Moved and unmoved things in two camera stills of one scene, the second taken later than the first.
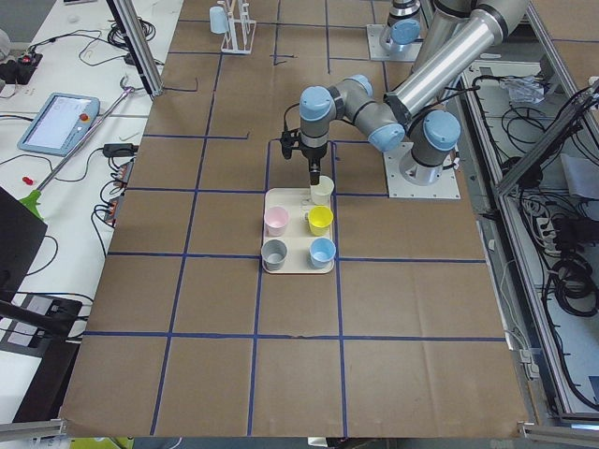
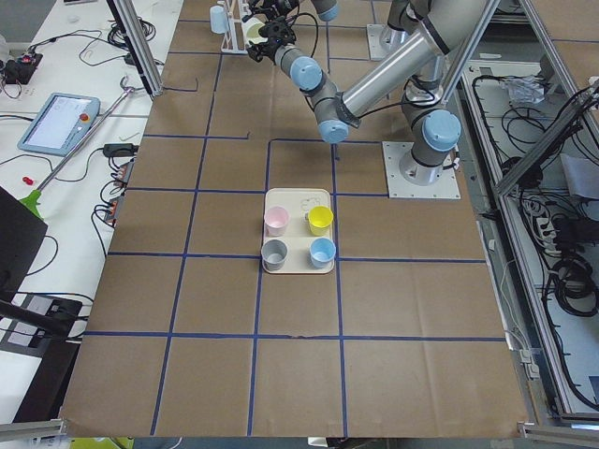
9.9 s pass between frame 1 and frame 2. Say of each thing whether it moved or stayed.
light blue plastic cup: stayed
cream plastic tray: stayed
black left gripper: moved
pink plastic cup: stayed
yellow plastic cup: stayed
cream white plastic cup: moved
